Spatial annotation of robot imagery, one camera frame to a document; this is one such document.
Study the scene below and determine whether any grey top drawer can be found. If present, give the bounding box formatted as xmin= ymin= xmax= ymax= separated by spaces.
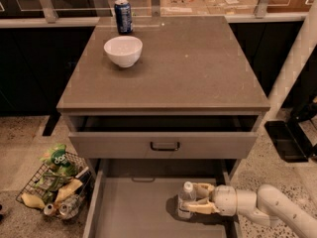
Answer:
xmin=69 ymin=115 xmax=257 ymax=159

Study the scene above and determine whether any blue soda can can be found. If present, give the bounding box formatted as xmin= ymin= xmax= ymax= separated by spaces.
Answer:
xmin=114 ymin=0 xmax=133 ymax=35

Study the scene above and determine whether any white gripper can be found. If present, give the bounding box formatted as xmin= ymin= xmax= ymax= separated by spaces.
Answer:
xmin=183 ymin=182 xmax=237 ymax=216

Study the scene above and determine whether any grey middle drawer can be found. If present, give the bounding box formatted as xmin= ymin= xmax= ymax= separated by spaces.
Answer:
xmin=83 ymin=171 xmax=243 ymax=238

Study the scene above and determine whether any grey drawer cabinet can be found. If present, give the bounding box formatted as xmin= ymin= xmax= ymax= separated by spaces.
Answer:
xmin=55 ymin=15 xmax=271 ymax=238

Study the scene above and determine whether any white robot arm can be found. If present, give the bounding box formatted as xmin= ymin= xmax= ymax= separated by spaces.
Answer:
xmin=181 ymin=182 xmax=317 ymax=238

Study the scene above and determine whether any green snack bag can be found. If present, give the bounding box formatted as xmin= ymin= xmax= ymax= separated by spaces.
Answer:
xmin=40 ymin=144 xmax=77 ymax=177

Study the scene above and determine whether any silver can in basket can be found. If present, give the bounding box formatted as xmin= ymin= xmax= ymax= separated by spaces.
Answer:
xmin=58 ymin=194 xmax=83 ymax=219

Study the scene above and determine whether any clear plastic water bottle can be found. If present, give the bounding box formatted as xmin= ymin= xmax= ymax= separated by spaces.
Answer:
xmin=177 ymin=181 xmax=196 ymax=219

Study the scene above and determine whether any black wire basket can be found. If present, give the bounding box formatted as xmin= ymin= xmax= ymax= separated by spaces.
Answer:
xmin=16 ymin=152 xmax=93 ymax=220

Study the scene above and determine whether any yellow snack bag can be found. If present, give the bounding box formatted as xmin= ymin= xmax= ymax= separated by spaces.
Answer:
xmin=55 ymin=178 xmax=82 ymax=202

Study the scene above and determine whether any white ceramic bowl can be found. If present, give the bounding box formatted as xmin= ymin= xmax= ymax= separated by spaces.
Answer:
xmin=104 ymin=36 xmax=143 ymax=67

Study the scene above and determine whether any grey drawer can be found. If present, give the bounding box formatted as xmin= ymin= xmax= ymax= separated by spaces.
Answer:
xmin=69 ymin=115 xmax=257 ymax=159
xmin=83 ymin=171 xmax=243 ymax=238

